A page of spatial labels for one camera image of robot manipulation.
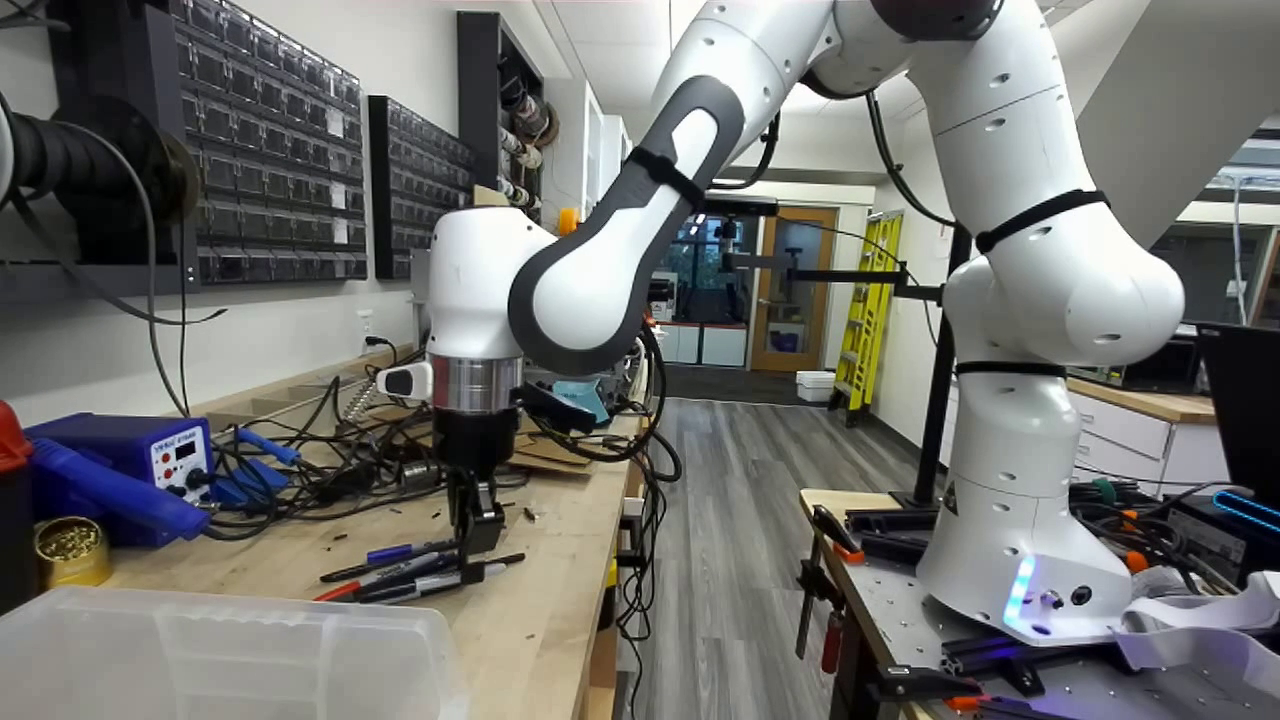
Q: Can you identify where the black marker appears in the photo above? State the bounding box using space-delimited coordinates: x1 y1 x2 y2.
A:
375 552 525 605

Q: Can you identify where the red capped marker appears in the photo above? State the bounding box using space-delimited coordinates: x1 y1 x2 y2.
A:
318 547 459 600

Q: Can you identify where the blue soldering station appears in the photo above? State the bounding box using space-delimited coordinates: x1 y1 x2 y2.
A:
27 411 212 547

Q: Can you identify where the clear plastic box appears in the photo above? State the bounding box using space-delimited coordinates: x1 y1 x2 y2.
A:
0 590 467 720

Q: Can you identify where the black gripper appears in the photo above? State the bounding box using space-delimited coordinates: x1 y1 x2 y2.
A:
436 409 520 552

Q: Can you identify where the black camera stand pole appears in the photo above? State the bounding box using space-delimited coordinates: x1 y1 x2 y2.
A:
786 228 955 507

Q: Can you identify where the yellow wet floor sign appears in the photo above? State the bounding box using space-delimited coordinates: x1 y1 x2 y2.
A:
837 214 903 411

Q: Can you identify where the wall parts drawer cabinet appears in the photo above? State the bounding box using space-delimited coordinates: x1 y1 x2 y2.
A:
52 0 373 293

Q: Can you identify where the teal small device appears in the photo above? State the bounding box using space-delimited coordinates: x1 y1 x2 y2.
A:
520 383 610 434

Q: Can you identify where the blue capped marker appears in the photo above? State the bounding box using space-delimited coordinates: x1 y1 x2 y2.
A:
321 541 459 584

